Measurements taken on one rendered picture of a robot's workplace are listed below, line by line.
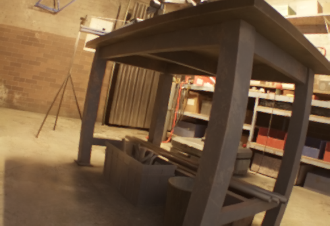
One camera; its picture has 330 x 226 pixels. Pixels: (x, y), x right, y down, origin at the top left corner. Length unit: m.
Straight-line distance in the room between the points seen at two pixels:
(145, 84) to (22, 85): 2.13
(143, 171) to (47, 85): 3.21
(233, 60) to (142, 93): 3.72
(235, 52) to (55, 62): 3.72
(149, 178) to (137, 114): 3.11
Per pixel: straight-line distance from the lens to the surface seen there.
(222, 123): 0.75
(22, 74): 4.22
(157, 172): 1.30
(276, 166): 2.60
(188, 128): 3.54
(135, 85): 4.30
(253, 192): 1.14
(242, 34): 0.78
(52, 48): 4.28
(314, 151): 2.40
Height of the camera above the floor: 0.54
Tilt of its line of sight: 2 degrees down
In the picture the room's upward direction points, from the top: 11 degrees clockwise
